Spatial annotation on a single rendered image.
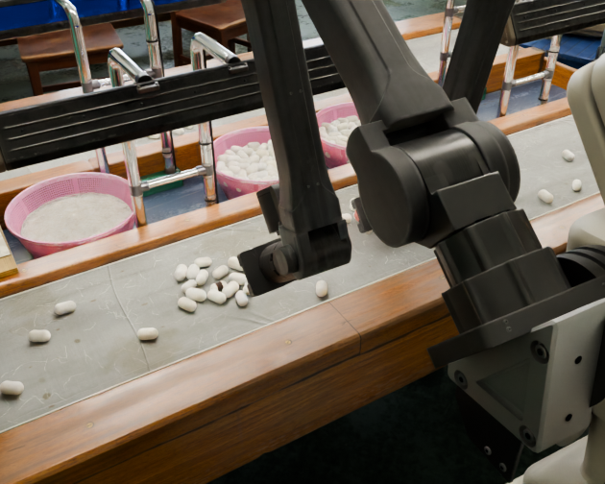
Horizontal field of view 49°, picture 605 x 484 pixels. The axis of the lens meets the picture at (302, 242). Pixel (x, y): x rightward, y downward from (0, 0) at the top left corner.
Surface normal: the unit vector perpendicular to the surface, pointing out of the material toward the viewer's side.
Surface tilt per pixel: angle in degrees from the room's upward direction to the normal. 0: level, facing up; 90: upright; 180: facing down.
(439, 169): 37
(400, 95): 32
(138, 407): 0
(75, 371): 0
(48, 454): 0
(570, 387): 82
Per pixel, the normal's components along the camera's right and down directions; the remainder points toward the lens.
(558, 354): 0.46, 0.40
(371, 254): 0.00, -0.81
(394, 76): 0.19, -0.41
